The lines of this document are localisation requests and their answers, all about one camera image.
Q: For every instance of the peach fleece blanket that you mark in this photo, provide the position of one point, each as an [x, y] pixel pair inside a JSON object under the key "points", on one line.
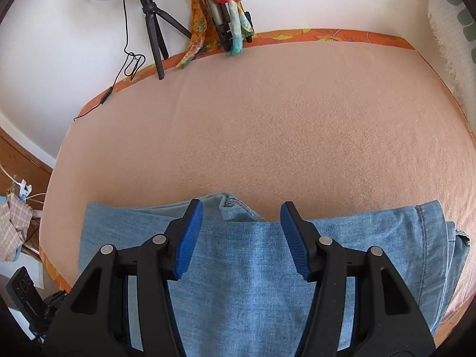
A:
{"points": [[260, 126]]}

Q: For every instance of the orange floral tablecloth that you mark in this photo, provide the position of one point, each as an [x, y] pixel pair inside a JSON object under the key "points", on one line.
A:
{"points": [[334, 36]]}

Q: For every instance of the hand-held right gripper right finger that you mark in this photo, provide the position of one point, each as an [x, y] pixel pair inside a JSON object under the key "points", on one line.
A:
{"points": [[293, 238]]}

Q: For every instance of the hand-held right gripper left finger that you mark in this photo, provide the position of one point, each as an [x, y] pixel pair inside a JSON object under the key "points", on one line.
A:
{"points": [[189, 238]]}

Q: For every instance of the black phone holder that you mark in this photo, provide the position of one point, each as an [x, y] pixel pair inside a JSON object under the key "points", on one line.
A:
{"points": [[52, 305]]}

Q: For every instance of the black mini tripod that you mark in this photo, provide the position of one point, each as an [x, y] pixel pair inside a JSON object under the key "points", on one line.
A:
{"points": [[152, 33]]}

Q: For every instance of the beige checked cloth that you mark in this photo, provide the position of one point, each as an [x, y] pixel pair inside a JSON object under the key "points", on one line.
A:
{"points": [[11, 230]]}

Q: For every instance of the colourful knotted cloth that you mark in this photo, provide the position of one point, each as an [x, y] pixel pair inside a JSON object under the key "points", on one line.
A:
{"points": [[238, 22]]}

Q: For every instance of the orange patterned scarf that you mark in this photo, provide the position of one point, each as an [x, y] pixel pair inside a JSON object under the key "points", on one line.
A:
{"points": [[200, 18]]}

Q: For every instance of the white clip lamp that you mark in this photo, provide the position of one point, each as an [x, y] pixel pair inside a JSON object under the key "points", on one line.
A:
{"points": [[23, 187]]}

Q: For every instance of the blue denim pants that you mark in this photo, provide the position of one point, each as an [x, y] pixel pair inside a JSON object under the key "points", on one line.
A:
{"points": [[245, 267]]}

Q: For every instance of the green white patterned cushion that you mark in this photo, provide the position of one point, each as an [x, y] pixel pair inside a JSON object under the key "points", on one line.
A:
{"points": [[446, 18]]}

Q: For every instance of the folded grey tripod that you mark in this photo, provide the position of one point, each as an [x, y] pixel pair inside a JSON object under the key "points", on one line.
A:
{"points": [[223, 31]]}

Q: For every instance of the black phone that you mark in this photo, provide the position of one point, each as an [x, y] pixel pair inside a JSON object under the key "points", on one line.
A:
{"points": [[24, 292]]}

